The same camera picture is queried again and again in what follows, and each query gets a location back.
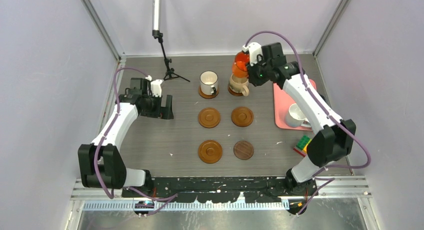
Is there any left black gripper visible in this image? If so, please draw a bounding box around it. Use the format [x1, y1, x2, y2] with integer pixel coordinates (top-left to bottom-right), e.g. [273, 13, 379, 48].
[141, 93, 174, 120]

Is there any orange ceramic mug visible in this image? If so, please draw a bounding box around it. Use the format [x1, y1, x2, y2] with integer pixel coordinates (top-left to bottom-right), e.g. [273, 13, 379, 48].
[232, 51, 250, 78]

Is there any pink plastic tray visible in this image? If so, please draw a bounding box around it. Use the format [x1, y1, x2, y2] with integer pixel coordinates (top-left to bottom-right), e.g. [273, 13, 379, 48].
[273, 84, 312, 131]

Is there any beige ceramic mug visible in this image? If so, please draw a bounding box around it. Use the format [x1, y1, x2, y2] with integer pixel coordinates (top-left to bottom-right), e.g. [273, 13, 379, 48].
[228, 74, 250, 96]

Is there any brown wooden coaster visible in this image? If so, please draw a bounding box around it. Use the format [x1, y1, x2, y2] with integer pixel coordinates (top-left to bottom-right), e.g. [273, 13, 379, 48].
[198, 140, 223, 164]
[231, 106, 254, 127]
[227, 85, 243, 96]
[198, 85, 220, 100]
[198, 107, 221, 128]

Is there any cream ceramic mug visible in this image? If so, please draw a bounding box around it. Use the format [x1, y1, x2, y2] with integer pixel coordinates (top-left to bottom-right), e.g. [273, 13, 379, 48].
[199, 71, 219, 97]

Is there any dark walnut wooden coaster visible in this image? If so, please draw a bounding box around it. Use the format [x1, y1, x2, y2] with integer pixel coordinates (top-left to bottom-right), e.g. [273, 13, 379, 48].
[233, 140, 254, 160]

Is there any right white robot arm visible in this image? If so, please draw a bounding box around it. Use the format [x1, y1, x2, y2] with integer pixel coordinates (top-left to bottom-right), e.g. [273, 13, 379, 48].
[242, 42, 356, 195]

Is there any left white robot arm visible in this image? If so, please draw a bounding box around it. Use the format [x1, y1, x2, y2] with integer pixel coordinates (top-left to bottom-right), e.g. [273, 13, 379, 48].
[77, 76, 174, 197]

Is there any white ceramic mug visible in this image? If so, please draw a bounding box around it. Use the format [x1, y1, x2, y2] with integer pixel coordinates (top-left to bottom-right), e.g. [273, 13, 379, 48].
[284, 103, 312, 128]

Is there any black tripod with silver pole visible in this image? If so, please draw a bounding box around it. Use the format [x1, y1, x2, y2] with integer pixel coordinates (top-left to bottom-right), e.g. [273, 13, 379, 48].
[151, 0, 191, 82]

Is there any colourful cube block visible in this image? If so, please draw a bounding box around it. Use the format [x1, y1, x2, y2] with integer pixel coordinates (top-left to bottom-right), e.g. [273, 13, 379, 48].
[293, 135, 312, 157]

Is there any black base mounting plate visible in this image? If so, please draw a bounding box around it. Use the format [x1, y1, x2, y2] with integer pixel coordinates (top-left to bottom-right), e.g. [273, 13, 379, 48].
[122, 177, 317, 204]

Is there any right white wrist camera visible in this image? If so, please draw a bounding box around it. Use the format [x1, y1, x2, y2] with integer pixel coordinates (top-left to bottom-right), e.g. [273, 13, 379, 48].
[241, 42, 263, 66]

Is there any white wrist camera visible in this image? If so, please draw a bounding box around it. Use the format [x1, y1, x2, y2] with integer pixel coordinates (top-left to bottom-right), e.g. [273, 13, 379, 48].
[241, 42, 263, 66]
[145, 75, 164, 97]

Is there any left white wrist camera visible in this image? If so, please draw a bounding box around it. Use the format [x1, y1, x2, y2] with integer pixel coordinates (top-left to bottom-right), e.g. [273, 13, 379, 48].
[145, 75, 164, 97]

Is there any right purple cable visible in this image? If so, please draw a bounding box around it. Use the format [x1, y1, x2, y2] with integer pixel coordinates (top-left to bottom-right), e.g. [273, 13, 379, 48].
[244, 30, 372, 217]

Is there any purple cable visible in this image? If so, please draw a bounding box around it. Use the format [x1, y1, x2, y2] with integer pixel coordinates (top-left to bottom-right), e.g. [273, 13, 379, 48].
[93, 67, 179, 217]
[244, 30, 372, 217]

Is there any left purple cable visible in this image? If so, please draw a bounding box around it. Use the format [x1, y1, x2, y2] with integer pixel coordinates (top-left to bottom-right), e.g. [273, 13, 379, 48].
[93, 67, 179, 217]

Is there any aluminium frame rail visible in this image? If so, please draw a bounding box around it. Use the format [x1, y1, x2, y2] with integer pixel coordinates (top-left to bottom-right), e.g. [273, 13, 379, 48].
[70, 176, 372, 212]

